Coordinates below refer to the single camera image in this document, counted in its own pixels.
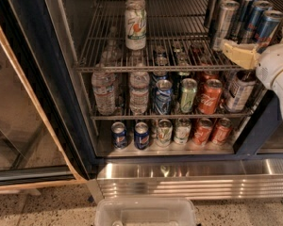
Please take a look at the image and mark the white 7up can front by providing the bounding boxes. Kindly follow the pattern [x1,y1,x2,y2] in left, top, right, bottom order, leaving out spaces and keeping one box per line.
[125,6,146,50]

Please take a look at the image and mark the silver slim can front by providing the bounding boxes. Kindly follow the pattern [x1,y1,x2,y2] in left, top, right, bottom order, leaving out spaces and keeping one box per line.
[210,1,240,51]

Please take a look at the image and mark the white 7up can bottom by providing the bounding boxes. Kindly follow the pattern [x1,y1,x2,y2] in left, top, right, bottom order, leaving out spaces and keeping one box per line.
[157,120,173,147]

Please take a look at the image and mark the white green can bottom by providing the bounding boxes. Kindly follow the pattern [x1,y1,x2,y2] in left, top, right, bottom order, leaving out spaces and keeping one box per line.
[174,118,191,144]

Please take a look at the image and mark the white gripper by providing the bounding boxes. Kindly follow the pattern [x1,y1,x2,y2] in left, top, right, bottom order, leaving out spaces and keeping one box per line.
[222,27,283,89]

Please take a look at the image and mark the right water bottle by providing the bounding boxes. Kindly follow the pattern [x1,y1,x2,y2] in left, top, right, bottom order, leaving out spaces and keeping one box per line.
[129,63,150,115]

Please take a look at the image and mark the blue pepsi can bottom left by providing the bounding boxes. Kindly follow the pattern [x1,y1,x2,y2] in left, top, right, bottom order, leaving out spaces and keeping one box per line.
[111,121,127,149]

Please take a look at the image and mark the top wire shelf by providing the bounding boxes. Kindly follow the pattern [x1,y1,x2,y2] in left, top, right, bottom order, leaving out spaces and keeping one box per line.
[76,0,240,73]

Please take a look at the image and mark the clear plastic bin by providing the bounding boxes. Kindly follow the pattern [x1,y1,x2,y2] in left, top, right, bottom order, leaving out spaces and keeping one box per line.
[94,197,196,226]

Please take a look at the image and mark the silver slim can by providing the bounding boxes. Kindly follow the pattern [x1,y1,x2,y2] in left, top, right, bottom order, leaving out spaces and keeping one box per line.
[204,0,216,28]
[210,1,240,51]
[208,0,233,37]

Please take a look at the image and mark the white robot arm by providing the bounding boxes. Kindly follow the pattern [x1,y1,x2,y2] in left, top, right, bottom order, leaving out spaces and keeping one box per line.
[221,26,283,120]

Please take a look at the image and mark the white diet coke can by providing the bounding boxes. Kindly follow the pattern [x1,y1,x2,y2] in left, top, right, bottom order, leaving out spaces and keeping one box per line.
[225,71,257,113]

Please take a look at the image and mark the wire shelf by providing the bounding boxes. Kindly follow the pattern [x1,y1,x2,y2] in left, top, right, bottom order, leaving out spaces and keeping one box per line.
[76,0,240,73]
[91,108,254,121]

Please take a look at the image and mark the white 7up can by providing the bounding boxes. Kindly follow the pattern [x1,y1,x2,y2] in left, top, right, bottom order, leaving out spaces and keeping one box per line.
[125,6,146,50]
[157,120,173,147]

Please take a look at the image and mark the green can middle shelf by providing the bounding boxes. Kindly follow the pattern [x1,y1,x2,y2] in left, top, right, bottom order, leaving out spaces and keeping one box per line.
[180,78,197,113]

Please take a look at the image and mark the red coca-cola can middle shelf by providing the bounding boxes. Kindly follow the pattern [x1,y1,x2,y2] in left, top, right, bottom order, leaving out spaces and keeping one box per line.
[198,79,223,115]

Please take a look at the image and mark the blue pepsi can middle shelf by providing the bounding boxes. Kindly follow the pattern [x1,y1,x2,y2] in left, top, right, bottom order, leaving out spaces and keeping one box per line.
[154,79,173,115]

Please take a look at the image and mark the blue pepsi can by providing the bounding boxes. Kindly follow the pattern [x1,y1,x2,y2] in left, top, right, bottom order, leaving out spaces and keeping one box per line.
[134,122,149,150]
[111,121,127,149]

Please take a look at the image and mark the blue redbull can front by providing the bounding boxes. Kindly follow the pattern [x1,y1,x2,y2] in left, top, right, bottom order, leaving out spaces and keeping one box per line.
[253,10,283,53]

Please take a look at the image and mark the red coke can bottom right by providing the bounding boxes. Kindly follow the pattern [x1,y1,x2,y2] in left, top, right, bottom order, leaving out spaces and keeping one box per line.
[210,118,232,145]

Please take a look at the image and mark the silver slim can back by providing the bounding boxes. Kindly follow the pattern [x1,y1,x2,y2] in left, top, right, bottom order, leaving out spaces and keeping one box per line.
[204,0,216,28]

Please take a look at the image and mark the left water bottle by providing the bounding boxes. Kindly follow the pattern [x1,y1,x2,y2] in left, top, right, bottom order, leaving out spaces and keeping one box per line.
[92,63,116,116]

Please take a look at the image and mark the red coke can bottom left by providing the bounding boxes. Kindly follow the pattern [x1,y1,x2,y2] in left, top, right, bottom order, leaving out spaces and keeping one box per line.
[192,118,213,145]

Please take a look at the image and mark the stainless steel fridge base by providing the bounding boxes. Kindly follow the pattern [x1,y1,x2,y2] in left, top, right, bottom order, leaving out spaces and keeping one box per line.
[87,159,283,202]

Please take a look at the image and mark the silver slim can middle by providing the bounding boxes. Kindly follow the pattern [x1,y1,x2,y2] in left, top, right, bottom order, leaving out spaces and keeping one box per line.
[208,0,233,37]

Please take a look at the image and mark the middle wire shelf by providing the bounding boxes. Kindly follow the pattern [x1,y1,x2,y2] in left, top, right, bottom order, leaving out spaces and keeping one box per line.
[91,108,254,121]

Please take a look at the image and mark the open glass fridge door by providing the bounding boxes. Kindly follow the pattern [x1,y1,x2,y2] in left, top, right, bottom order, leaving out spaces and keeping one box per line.
[0,0,88,194]

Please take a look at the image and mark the red coke can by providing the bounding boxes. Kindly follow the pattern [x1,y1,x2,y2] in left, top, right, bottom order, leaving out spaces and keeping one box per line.
[210,118,232,145]
[192,118,213,145]

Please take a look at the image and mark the water bottle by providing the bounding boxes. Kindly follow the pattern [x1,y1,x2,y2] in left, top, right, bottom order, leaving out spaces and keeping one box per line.
[92,63,116,116]
[129,63,150,115]

